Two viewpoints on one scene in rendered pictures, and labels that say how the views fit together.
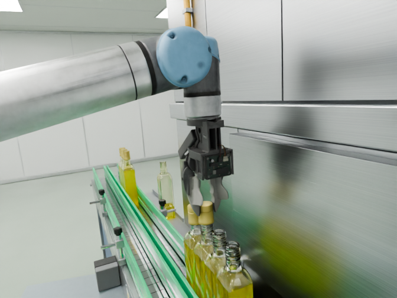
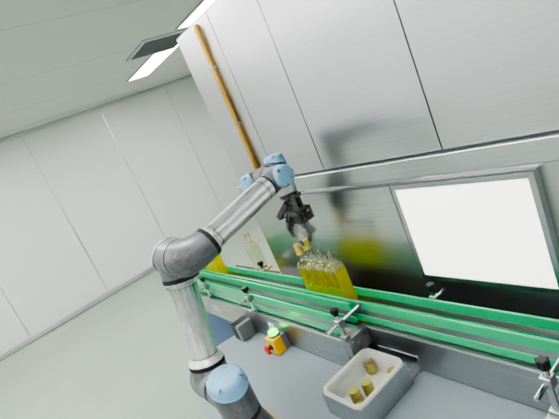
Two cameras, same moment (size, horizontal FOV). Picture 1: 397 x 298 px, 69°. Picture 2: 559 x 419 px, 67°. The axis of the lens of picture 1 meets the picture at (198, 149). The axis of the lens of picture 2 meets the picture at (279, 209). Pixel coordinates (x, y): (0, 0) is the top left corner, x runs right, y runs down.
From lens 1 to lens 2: 99 cm
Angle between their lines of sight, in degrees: 8
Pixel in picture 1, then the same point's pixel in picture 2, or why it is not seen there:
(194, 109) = (284, 191)
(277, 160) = (333, 200)
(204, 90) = not seen: hidden behind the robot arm
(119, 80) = (265, 194)
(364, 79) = (355, 155)
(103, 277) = (244, 330)
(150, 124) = (165, 209)
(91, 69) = (256, 194)
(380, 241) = (383, 218)
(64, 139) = (63, 270)
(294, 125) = (334, 181)
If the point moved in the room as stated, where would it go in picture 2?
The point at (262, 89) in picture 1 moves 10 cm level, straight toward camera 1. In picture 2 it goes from (310, 165) to (313, 170)
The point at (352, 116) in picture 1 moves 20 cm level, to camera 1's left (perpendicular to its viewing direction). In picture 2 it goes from (356, 172) to (304, 196)
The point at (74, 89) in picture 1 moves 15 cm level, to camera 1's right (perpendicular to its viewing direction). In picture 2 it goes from (254, 204) to (298, 184)
